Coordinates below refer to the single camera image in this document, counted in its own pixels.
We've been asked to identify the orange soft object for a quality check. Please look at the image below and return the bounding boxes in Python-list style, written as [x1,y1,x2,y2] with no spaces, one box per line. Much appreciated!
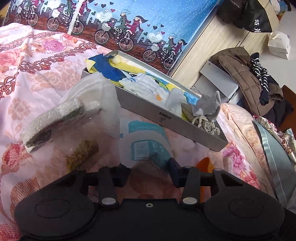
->
[196,157,215,202]

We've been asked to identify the teal white plastic package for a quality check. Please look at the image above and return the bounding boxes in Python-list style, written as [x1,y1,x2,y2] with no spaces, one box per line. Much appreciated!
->
[119,118,173,170]

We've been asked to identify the grey cloth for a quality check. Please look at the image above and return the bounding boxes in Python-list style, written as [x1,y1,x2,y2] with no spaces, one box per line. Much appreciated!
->
[192,91,221,122]

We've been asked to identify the white folded cloth in tray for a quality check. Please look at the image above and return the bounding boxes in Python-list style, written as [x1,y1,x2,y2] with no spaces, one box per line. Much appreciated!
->
[119,73,186,117]

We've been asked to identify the grey shallow tray box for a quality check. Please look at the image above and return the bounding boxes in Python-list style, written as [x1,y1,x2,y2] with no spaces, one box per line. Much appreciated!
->
[81,51,228,152]

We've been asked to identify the grey plastic drawer unit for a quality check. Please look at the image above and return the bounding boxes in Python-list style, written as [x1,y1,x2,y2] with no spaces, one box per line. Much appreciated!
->
[193,61,243,104]

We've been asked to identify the blue grey pillow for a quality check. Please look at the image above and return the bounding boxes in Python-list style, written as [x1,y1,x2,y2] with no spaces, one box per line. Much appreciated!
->
[253,121,295,207]

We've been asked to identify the blue yellow cloth in tray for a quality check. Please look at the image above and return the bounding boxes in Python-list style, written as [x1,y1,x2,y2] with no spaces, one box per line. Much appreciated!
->
[85,54,199,104]

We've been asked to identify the floral crumpled blanket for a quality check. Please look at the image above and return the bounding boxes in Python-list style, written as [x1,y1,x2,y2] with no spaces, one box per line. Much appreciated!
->
[255,116,296,171]

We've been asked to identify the black clothing on headboard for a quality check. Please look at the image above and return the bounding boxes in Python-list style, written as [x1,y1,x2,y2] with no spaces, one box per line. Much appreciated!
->
[263,76,295,127]

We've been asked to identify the brown padded jacket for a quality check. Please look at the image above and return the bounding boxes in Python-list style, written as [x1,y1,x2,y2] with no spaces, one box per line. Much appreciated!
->
[209,47,283,116]

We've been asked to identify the striped navy white garment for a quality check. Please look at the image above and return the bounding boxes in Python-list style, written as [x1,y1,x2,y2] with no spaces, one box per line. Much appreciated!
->
[250,52,269,106]

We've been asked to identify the wooden headboard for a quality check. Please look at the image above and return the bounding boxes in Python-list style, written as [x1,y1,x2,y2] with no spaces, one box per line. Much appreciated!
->
[279,85,296,136]

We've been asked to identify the floral pink bed quilt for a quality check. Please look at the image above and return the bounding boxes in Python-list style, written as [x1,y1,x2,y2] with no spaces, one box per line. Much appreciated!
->
[1,24,273,240]

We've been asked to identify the blue bicycle print wardrobe cover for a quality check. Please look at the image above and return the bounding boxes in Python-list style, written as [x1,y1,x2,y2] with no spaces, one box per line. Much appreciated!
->
[3,0,218,73]

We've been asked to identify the wooden wardrobe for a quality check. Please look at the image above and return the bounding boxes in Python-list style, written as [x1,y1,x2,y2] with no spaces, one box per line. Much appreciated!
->
[170,13,269,88]

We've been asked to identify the white paper bag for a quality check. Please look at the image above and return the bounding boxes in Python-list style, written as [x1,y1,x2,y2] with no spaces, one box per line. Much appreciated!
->
[268,32,291,60]

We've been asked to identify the dark brown handbag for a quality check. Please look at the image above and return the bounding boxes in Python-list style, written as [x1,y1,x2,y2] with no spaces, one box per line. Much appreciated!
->
[217,0,247,29]

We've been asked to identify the black shopping bag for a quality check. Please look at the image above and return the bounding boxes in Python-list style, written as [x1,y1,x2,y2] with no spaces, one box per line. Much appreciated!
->
[238,0,273,33]

